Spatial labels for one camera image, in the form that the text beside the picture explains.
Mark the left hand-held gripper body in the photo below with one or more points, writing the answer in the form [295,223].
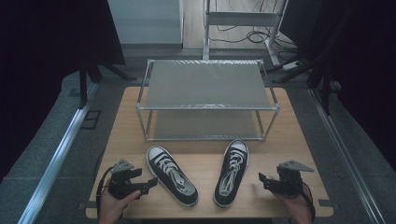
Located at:
[120,185]

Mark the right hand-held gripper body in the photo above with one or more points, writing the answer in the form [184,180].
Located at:
[291,182]

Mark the black canvas sneaker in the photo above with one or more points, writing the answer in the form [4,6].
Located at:
[172,175]
[231,174]

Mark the grey metal shoe rack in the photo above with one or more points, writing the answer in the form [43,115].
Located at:
[218,84]

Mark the person's left hand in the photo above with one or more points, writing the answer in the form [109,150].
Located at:
[115,208]

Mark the person's right hand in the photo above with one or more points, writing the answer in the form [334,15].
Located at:
[297,208]

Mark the black floor socket plate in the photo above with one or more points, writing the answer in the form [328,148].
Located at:
[91,119]

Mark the black tripod stand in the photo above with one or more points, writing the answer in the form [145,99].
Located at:
[83,84]
[325,90]

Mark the white power strip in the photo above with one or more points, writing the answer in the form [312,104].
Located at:
[291,65]

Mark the dark curtain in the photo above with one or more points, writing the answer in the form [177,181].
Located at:
[358,62]
[46,62]

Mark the white cabinet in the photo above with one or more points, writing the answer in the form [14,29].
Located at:
[144,21]

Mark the aluminium floor rail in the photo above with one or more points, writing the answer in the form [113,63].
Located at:
[62,152]
[345,155]

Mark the white metal stand frame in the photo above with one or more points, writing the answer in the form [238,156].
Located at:
[239,18]

